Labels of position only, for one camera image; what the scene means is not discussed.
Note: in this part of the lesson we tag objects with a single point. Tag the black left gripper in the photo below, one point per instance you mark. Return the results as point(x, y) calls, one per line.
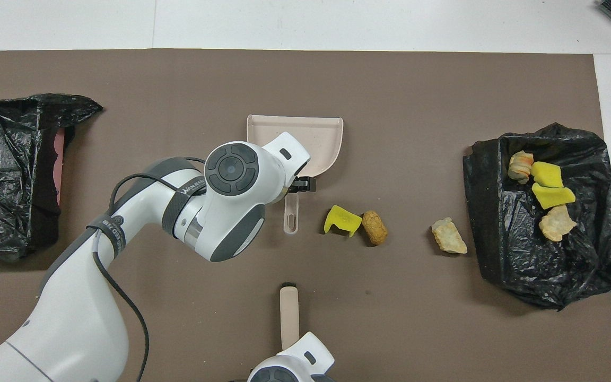
point(303, 185)

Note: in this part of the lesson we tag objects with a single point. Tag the beige plastic dustpan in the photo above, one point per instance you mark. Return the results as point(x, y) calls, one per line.
point(316, 138)

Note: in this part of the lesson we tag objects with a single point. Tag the notched yellow sponge piece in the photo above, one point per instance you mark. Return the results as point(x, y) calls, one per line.
point(342, 218)

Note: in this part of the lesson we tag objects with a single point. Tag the orange brown sponge chunk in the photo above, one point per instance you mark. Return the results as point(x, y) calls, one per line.
point(374, 228)

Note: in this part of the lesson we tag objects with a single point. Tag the beige hand brush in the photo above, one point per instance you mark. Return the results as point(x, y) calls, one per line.
point(289, 318)

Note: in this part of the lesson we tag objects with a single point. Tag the pale beige sponge chunk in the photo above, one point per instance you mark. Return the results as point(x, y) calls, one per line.
point(448, 237)
point(556, 224)

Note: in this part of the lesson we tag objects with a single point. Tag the beige brown sponge chunk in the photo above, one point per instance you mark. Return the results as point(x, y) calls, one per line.
point(520, 167)

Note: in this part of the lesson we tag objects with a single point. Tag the small yellow sponge piece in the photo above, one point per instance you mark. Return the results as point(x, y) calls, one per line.
point(548, 175)

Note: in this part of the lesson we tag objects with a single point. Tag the large yellow sponge piece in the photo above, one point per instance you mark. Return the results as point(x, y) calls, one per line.
point(552, 196)

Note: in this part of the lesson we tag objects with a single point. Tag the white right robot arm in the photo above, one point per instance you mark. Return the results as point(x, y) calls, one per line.
point(305, 355)

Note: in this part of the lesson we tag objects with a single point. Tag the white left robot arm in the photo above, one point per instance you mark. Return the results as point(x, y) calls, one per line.
point(72, 329)

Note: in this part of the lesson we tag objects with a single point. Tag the black bag lined pink bin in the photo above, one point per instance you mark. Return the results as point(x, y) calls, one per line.
point(3, 175)

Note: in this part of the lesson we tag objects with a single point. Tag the brown table mat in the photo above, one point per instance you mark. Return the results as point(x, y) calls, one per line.
point(390, 79)

